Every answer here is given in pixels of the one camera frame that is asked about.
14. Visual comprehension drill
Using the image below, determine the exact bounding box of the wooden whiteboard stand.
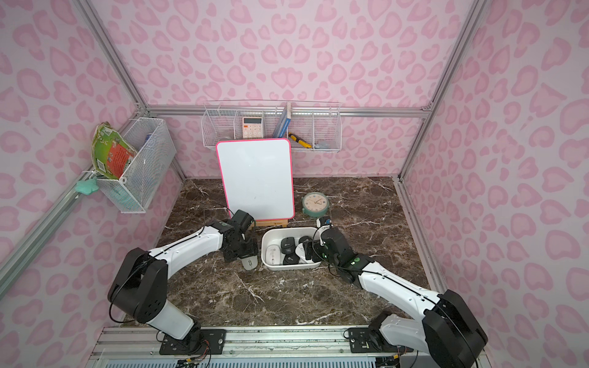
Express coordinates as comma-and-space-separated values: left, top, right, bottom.
254, 219, 288, 228

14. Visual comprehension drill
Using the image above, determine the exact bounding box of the white wire rear basket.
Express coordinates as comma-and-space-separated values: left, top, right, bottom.
200, 100, 344, 153

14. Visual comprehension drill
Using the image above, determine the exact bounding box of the pink calculator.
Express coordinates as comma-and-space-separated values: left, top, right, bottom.
242, 117, 264, 140

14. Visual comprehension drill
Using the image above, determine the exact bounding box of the green wall hook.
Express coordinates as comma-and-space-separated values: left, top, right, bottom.
75, 177, 100, 196

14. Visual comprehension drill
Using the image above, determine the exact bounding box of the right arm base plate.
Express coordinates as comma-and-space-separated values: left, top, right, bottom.
344, 327, 414, 354

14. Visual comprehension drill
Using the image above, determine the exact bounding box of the white storage box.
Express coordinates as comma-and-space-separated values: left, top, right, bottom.
261, 227, 321, 271

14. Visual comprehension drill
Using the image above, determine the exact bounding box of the grey computer mouse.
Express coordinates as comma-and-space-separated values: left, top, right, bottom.
240, 255, 259, 271

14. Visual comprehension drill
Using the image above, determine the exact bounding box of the blue book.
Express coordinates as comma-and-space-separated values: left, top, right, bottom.
272, 102, 291, 138

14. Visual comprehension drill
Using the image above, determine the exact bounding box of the green snack bag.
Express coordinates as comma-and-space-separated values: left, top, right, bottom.
91, 122, 137, 179

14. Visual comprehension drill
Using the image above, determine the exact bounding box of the pink framed whiteboard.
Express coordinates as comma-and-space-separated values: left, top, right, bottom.
216, 139, 295, 222

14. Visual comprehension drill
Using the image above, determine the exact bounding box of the black mouse rounded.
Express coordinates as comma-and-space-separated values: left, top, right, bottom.
298, 236, 313, 245

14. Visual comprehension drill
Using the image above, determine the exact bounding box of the green round clock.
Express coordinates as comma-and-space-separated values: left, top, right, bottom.
302, 192, 330, 218

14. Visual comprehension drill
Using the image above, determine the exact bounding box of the yellow utility knife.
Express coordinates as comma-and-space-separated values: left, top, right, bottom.
288, 133, 313, 149

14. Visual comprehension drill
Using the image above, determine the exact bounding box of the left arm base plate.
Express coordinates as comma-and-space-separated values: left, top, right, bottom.
159, 329, 227, 357

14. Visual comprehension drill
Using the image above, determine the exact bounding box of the black slim mouse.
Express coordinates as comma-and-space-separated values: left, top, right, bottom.
282, 253, 299, 266

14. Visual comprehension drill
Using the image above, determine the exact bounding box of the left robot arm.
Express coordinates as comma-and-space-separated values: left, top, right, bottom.
107, 210, 259, 341

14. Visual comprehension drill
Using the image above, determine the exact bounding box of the white mesh side basket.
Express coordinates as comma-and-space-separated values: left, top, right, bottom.
97, 117, 176, 214

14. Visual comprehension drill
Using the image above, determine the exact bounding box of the black mouse with logo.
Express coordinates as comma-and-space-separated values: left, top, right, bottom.
280, 237, 296, 255

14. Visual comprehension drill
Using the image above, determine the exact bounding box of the small white mouse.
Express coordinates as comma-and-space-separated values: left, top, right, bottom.
265, 245, 282, 266

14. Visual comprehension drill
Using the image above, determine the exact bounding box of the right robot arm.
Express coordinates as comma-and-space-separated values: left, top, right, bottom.
299, 225, 489, 367

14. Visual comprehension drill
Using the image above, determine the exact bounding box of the white computer mouse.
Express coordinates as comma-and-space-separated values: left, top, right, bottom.
294, 243, 308, 265

